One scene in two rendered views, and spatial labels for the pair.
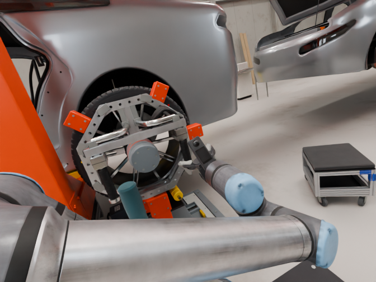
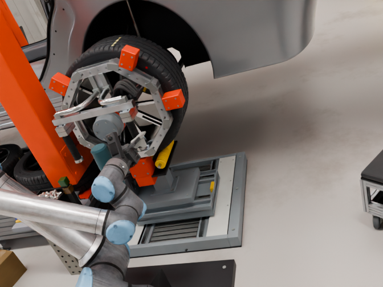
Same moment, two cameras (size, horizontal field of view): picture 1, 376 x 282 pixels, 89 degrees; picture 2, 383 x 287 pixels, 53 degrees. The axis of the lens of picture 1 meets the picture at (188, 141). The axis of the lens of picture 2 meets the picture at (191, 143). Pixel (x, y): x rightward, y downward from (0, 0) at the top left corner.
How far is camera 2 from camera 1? 123 cm
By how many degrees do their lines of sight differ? 36
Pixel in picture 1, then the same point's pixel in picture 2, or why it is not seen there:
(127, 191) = (95, 153)
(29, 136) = (25, 99)
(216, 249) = (33, 210)
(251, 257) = (53, 220)
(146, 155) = (105, 127)
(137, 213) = not seen: hidden behind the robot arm
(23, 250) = not seen: outside the picture
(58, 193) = (50, 143)
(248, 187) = (99, 187)
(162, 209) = (142, 173)
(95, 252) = not seen: outside the picture
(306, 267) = (219, 265)
